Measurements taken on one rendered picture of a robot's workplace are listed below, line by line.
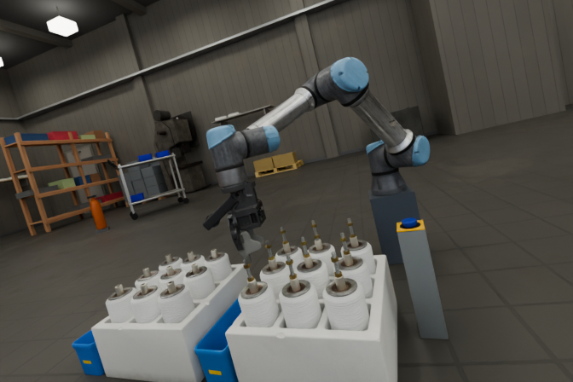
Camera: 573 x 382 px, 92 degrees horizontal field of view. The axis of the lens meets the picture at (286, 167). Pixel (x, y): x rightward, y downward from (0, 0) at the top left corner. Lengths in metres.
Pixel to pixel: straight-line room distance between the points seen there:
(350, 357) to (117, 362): 0.79
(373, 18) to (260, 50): 2.88
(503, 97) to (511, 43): 0.94
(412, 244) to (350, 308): 0.25
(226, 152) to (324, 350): 0.51
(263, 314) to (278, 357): 0.10
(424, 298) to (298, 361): 0.37
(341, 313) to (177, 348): 0.51
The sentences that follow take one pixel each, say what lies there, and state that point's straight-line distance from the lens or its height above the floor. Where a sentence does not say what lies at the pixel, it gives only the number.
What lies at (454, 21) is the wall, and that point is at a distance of 6.60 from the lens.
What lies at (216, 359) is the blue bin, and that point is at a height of 0.09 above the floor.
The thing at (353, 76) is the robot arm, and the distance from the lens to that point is 0.96.
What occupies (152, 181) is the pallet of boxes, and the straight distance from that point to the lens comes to 8.41.
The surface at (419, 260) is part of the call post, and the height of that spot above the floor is 0.23.
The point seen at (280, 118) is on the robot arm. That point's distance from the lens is 0.94.
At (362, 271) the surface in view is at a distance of 0.81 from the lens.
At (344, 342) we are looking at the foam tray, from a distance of 0.72.
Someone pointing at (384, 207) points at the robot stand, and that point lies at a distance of 1.26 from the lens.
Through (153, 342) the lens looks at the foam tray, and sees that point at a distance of 1.06.
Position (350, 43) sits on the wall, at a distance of 7.59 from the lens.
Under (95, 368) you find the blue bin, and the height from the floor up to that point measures 0.03.
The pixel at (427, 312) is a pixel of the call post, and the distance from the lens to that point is 0.94.
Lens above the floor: 0.61
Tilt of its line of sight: 4 degrees down
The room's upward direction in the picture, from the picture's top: 14 degrees counter-clockwise
